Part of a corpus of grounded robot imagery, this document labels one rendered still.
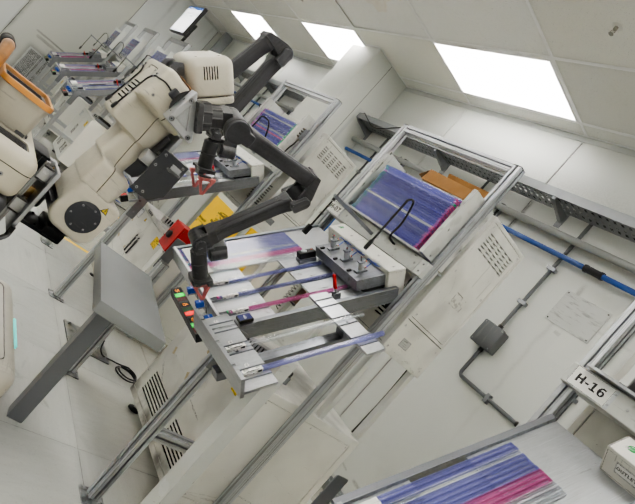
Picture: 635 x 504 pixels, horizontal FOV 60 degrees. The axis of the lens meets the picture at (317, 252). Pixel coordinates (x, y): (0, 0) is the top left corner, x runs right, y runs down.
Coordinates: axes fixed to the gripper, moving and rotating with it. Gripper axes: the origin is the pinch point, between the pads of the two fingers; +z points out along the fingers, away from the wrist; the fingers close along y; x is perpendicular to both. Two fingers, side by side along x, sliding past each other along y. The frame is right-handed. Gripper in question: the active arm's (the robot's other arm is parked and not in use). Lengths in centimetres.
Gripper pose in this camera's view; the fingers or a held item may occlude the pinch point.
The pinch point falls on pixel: (202, 297)
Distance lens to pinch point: 204.6
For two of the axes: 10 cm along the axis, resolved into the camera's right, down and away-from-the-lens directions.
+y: -4.5, -4.0, 7.9
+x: -8.9, 1.9, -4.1
